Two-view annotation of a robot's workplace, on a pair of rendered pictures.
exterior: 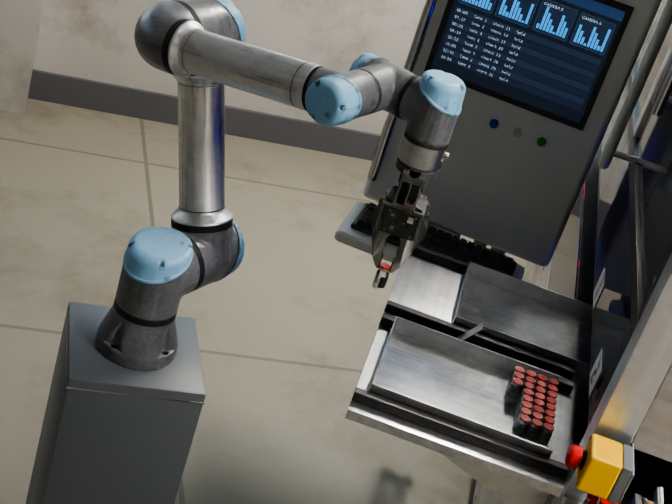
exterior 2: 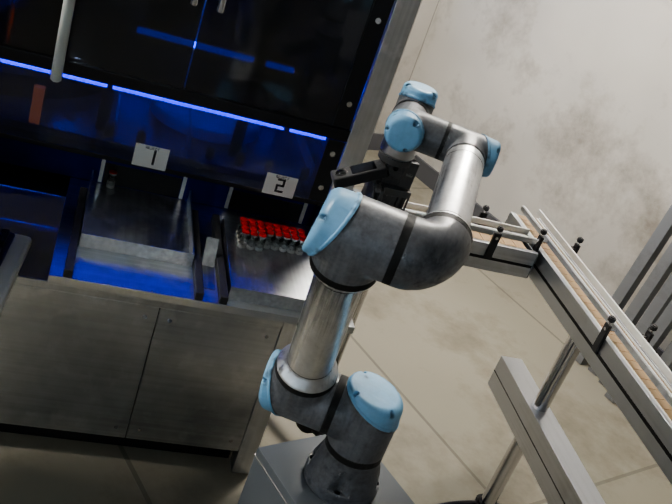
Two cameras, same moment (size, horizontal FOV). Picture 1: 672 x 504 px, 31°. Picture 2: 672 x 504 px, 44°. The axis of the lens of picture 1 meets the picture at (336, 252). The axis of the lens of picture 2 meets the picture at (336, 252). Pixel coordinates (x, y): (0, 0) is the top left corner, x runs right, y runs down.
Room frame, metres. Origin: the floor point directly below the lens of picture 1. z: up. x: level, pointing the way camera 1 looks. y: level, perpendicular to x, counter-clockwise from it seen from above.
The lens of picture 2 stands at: (2.57, 1.43, 1.90)
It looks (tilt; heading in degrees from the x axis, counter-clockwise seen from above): 26 degrees down; 247
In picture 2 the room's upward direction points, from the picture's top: 20 degrees clockwise
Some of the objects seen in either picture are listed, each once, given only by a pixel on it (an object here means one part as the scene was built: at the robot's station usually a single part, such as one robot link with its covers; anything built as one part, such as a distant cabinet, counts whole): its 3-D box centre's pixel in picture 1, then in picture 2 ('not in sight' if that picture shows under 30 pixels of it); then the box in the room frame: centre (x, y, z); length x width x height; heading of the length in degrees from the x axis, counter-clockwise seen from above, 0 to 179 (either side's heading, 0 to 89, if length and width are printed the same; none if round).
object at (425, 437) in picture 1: (493, 361); (205, 252); (2.13, -0.37, 0.87); 0.70 x 0.48 x 0.02; 176
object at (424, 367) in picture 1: (467, 387); (276, 264); (1.96, -0.31, 0.90); 0.34 x 0.26 x 0.04; 86
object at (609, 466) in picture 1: (603, 467); not in sight; (1.70, -0.53, 0.99); 0.08 x 0.07 x 0.07; 86
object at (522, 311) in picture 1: (536, 321); (139, 215); (2.30, -0.45, 0.90); 0.34 x 0.26 x 0.04; 86
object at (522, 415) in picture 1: (524, 404); (272, 240); (1.96, -0.42, 0.90); 0.18 x 0.02 x 0.05; 176
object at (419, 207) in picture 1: (407, 197); (389, 180); (1.86, -0.08, 1.27); 0.09 x 0.08 x 0.12; 176
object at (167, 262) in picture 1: (157, 270); (364, 414); (1.91, 0.30, 0.96); 0.13 x 0.12 x 0.14; 154
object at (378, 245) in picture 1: (377, 246); not in sight; (1.87, -0.06, 1.17); 0.06 x 0.03 x 0.09; 176
